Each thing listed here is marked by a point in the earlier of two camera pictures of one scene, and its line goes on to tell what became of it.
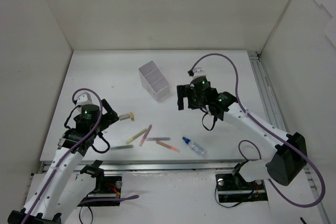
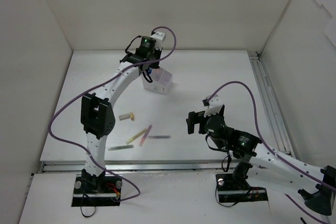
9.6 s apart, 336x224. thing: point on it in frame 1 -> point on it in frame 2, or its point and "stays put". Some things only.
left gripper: [108, 115] -> [151, 65]
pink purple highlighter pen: [145, 135] stays put
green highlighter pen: [122, 147] stays put
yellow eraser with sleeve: [128, 115] stays put
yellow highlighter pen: [145, 130] stays put
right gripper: [185, 95] -> [196, 121]
